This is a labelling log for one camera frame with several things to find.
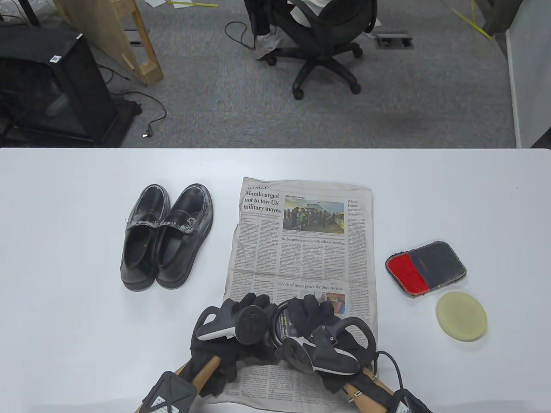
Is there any person's left hand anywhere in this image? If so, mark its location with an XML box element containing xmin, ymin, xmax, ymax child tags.
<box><xmin>189</xmin><ymin>293</ymin><xmax>279</xmax><ymax>398</ymax></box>

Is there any person's right hand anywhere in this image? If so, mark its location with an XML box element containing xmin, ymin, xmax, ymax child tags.
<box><xmin>275</xmin><ymin>294</ymin><xmax>380</xmax><ymax>394</ymax></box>

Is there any black cream tin lid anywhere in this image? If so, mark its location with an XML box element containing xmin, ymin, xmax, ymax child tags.
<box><xmin>270</xmin><ymin>301</ymin><xmax>303</xmax><ymax>347</ymax></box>

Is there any red and grey polishing cloth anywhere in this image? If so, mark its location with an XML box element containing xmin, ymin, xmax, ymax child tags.
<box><xmin>385</xmin><ymin>241</ymin><xmax>467</xmax><ymax>297</ymax></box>

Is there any black leather shoe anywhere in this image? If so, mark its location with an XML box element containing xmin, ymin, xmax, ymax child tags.
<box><xmin>121</xmin><ymin>185</ymin><xmax>171</xmax><ymax>292</ymax></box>
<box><xmin>156</xmin><ymin>184</ymin><xmax>214</xmax><ymax>289</ymax></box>

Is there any round yellow polishing sponge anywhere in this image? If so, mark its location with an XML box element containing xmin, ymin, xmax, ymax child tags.
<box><xmin>436</xmin><ymin>291</ymin><xmax>488</xmax><ymax>343</ymax></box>

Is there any person's right forearm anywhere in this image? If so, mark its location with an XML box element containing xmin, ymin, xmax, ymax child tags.
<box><xmin>342</xmin><ymin>372</ymin><xmax>396</xmax><ymax>413</ymax></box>

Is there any black left hand controller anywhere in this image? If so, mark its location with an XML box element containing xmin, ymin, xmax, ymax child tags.
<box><xmin>192</xmin><ymin>305</ymin><xmax>269</xmax><ymax>345</ymax></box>

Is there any black hand controller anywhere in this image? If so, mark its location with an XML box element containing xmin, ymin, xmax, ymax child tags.
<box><xmin>282</xmin><ymin>317</ymin><xmax>375</xmax><ymax>376</ymax></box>
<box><xmin>192</xmin><ymin>305</ymin><xmax>269</xmax><ymax>345</ymax></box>

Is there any black right hand controller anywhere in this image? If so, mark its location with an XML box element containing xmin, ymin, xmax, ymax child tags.
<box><xmin>282</xmin><ymin>317</ymin><xmax>375</xmax><ymax>376</ymax></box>

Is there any newspaper sheet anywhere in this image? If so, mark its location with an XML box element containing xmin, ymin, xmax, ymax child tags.
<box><xmin>222</xmin><ymin>177</ymin><xmax>378</xmax><ymax>411</ymax></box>

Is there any black swivel office chair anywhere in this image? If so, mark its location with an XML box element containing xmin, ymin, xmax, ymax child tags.
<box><xmin>248</xmin><ymin>0</ymin><xmax>379</xmax><ymax>101</ymax></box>

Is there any floor socket box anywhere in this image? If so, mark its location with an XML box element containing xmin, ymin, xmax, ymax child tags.
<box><xmin>373</xmin><ymin>32</ymin><xmax>414</xmax><ymax>50</ymax></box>

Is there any white partition panel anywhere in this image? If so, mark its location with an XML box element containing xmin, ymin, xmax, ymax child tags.
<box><xmin>505</xmin><ymin>0</ymin><xmax>551</xmax><ymax>149</ymax></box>

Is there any yellow floor tape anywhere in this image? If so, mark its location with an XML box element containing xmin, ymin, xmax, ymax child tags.
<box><xmin>448</xmin><ymin>0</ymin><xmax>494</xmax><ymax>40</ymax></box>

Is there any black cabinet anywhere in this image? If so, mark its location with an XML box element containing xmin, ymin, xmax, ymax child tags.
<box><xmin>0</xmin><ymin>22</ymin><xmax>143</xmax><ymax>148</ymax></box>

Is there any black left wrist camera strap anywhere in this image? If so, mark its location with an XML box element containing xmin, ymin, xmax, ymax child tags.
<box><xmin>141</xmin><ymin>372</ymin><xmax>199</xmax><ymax>413</ymax></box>

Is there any black wrist camera strap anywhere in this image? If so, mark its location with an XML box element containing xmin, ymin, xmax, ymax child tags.
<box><xmin>141</xmin><ymin>372</ymin><xmax>199</xmax><ymax>413</ymax></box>
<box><xmin>383</xmin><ymin>388</ymin><xmax>435</xmax><ymax>413</ymax></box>

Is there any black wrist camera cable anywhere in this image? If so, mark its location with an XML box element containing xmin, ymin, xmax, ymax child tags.
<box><xmin>376</xmin><ymin>350</ymin><xmax>406</xmax><ymax>393</ymax></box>

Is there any black right wrist camera strap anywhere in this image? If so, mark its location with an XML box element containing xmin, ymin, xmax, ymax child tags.
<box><xmin>383</xmin><ymin>388</ymin><xmax>435</xmax><ymax>413</ymax></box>

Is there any black power cable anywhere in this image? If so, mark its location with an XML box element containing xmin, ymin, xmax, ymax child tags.
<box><xmin>97</xmin><ymin>64</ymin><xmax>168</xmax><ymax>139</ymax></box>

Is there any thin black floor cable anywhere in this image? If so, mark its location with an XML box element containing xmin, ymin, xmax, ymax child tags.
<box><xmin>224</xmin><ymin>21</ymin><xmax>260</xmax><ymax>49</ymax></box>

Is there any wooden frame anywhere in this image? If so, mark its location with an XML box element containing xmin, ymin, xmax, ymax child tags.
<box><xmin>54</xmin><ymin>0</ymin><xmax>164</xmax><ymax>86</ymax></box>

